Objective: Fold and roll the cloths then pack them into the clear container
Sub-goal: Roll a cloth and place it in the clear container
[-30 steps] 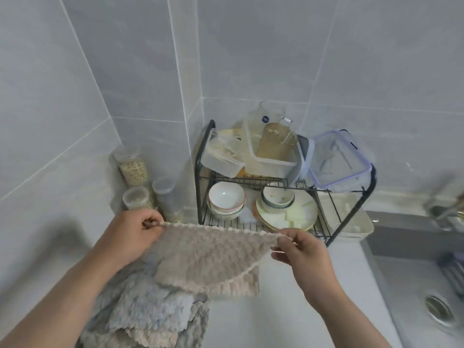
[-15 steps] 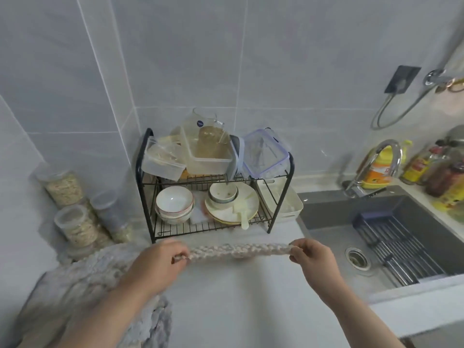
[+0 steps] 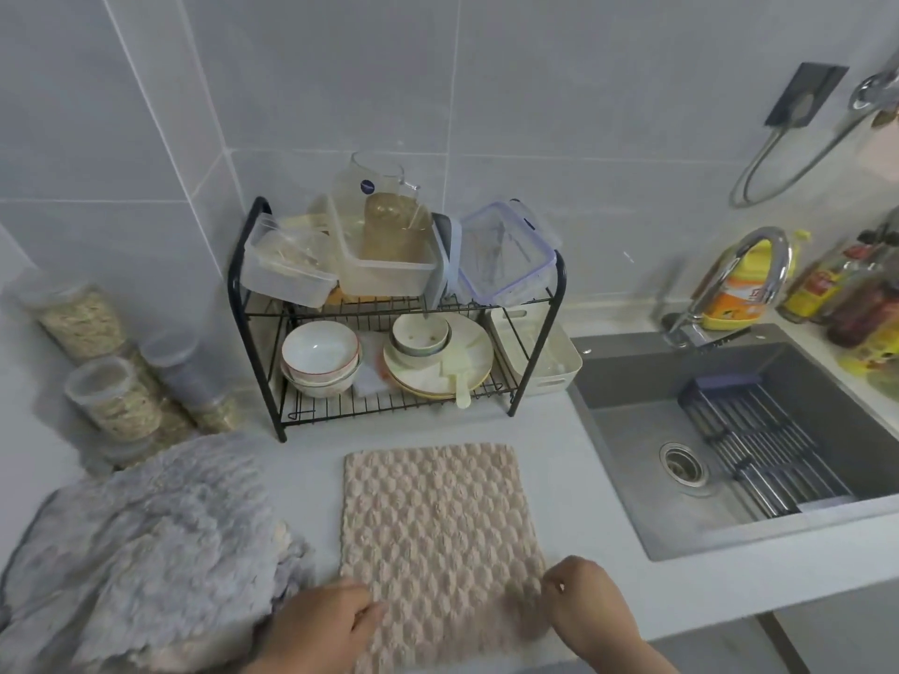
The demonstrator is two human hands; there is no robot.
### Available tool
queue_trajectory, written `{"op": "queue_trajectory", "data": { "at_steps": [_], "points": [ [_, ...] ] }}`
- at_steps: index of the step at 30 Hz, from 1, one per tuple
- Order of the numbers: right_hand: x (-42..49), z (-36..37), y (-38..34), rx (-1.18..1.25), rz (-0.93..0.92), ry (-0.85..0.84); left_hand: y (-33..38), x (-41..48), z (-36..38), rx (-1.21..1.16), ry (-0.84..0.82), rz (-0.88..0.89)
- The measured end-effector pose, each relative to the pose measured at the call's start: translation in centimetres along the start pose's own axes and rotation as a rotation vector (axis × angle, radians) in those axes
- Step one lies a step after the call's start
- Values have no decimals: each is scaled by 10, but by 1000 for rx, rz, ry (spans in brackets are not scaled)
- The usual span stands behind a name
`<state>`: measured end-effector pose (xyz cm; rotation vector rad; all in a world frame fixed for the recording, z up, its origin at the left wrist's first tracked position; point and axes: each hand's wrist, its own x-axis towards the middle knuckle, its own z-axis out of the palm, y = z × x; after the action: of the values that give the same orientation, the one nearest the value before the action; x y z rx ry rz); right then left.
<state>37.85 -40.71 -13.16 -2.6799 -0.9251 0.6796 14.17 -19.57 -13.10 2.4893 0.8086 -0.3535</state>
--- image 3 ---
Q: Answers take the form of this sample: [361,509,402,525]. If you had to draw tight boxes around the person's right hand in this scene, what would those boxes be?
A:
[540,556,644,661]

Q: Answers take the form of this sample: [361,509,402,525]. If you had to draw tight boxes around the person's left hand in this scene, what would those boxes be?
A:
[256,579,388,674]

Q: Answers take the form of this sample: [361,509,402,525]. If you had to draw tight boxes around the beige checked towel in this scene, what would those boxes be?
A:
[340,444,552,674]

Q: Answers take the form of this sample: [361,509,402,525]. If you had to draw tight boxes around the pile of fluffy cloths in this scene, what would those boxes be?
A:
[0,434,312,674]

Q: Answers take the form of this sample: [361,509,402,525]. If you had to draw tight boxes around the person's right forearm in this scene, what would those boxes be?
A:
[589,632,681,674]

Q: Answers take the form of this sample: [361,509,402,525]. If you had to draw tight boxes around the grey kitchen sink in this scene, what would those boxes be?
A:
[567,322,899,563]

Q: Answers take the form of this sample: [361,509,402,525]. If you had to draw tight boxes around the small clear jar of oats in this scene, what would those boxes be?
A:
[189,396,245,436]

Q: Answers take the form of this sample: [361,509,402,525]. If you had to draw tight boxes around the blue sink drain rack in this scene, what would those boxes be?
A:
[677,374,858,520]

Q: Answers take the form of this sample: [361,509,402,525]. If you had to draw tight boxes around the white plastic basket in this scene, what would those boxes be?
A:
[489,304,584,398]

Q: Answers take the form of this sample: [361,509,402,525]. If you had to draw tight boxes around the pale green rice paddle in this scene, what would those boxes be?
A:
[435,357,480,411]

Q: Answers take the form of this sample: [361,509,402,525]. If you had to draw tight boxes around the short clear plastic jar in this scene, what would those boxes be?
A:
[103,427,164,473]

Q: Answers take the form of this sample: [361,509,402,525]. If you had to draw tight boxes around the small bowls on plates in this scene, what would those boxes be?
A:
[382,357,494,403]

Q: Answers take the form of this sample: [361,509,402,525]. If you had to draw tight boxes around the small white bowl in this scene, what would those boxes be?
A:
[391,313,451,359]
[384,336,451,371]

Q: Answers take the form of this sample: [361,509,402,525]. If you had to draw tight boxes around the clear jar grey contents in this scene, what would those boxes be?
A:
[139,329,226,408]

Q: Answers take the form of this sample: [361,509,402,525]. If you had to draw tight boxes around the yellow detergent bottle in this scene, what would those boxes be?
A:
[699,229,814,332]

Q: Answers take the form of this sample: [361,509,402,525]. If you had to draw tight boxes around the large clear food container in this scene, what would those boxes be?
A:
[328,152,442,300]

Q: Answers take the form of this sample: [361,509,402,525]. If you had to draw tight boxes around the blue rimmed container lid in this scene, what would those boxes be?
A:
[456,199,558,308]

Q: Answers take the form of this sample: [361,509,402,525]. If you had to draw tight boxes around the grey plastic lid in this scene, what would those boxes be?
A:
[429,213,463,310]

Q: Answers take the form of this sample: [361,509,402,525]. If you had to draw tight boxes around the yellow label sauce bottle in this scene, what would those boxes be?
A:
[775,244,870,325]

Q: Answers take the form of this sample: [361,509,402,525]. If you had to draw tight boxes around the group of condiment bottles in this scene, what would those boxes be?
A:
[825,266,899,348]

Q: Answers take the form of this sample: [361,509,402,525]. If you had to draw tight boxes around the chrome faucet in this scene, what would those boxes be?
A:
[659,226,793,352]

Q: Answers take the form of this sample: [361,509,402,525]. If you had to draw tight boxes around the tan lid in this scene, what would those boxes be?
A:
[361,191,431,264]

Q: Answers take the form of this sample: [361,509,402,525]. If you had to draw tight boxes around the chrome water valve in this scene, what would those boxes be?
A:
[847,66,899,113]

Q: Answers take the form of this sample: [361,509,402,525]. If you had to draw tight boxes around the black wire dish rack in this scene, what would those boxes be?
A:
[227,196,567,443]

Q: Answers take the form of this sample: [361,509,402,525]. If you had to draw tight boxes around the grey power cable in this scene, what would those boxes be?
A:
[729,108,879,209]

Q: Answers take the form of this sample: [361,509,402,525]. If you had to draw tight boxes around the black wall socket with plug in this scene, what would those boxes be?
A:
[763,61,849,128]

